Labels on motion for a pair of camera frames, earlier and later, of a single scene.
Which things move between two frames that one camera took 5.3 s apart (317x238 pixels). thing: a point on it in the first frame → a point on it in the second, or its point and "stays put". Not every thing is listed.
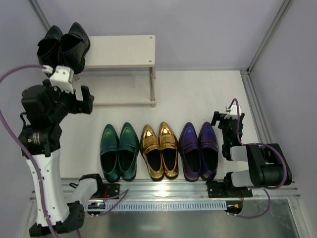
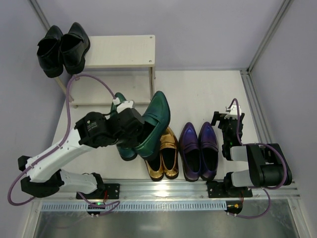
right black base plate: x=219 y=189 stays put
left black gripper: x=75 y=103 → x=138 y=126
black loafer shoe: x=74 y=45 stays put
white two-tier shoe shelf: x=119 y=70 stays put
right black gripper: x=228 y=121 stays put
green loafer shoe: x=109 y=146 → x=128 y=152
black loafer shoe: x=47 y=51 stays put
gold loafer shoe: x=169 y=150 stays put
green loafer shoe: x=128 y=148 → x=157 y=115
